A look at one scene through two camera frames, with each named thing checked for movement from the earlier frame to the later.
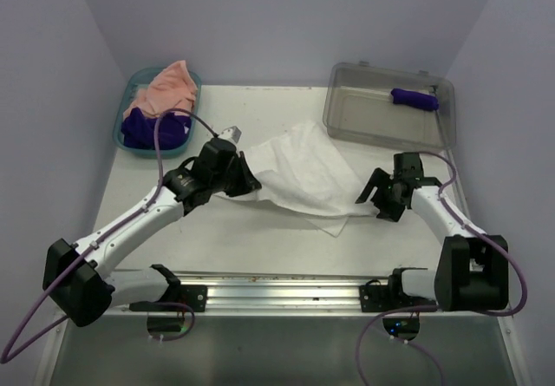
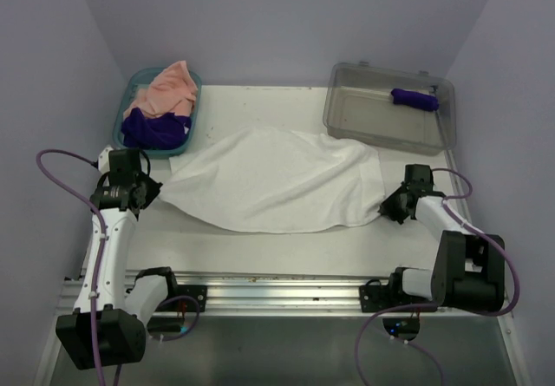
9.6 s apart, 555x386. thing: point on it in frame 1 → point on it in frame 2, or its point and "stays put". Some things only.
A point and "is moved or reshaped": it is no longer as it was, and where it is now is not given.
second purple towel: x=138 y=131 stays put
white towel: x=300 y=173 is moved or reshaped
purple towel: x=414 y=100 stays put
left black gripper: x=248 y=182 → x=153 y=190
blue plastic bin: x=134 y=81 stays put
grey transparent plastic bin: x=390 y=105 stays put
